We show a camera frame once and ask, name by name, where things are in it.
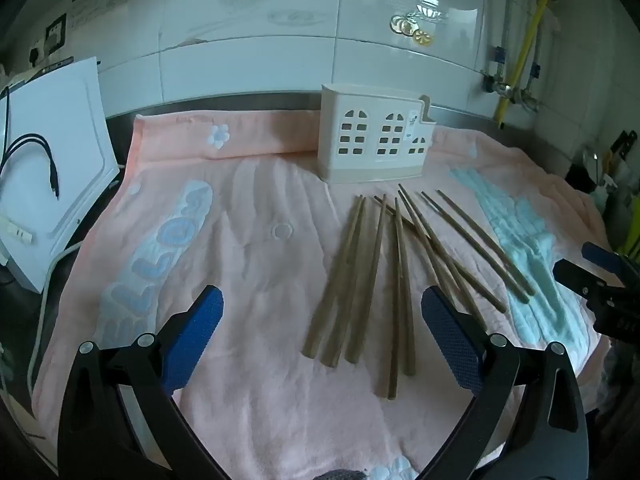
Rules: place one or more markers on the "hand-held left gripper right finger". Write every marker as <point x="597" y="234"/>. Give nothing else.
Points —
<point x="450" y="340"/>

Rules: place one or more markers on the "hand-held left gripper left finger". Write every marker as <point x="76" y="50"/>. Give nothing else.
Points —
<point x="200" y="330"/>

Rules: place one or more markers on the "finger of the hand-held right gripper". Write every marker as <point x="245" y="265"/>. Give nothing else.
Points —
<point x="580" y="280"/>
<point x="607" y="259"/>

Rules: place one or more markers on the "pile of wooden chopsticks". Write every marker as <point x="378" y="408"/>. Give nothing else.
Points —
<point x="361" y="310"/>

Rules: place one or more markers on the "white house-shaped utensil holder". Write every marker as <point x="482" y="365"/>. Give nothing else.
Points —
<point x="375" y="105"/>

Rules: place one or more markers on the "pink printed towel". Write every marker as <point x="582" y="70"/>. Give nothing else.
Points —
<point x="250" y="260"/>

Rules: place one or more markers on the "metal pipe valve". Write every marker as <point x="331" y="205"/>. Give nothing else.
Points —
<point x="529" y="100"/>
<point x="502" y="89"/>

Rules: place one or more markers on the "yellow gas pipe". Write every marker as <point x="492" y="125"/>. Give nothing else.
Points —
<point x="525" y="50"/>

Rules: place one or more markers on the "white flat appliance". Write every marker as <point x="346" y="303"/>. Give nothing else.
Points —
<point x="65" y="125"/>

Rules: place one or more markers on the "small wall socket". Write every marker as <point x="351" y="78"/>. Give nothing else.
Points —
<point x="35" y="56"/>

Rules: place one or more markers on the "black wall outlet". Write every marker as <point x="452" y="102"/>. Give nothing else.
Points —
<point x="56" y="34"/>

